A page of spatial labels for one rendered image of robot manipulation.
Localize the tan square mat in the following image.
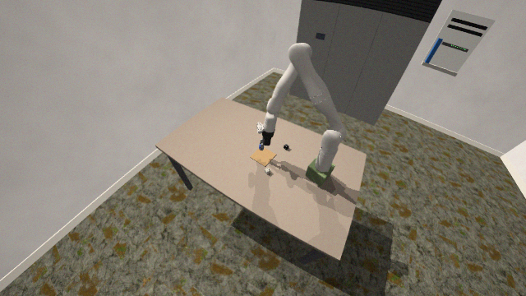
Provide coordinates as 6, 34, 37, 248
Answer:
250, 147, 276, 166

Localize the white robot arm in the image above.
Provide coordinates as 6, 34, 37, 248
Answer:
265, 43, 346, 172

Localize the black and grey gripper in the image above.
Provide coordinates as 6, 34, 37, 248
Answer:
257, 123, 276, 150

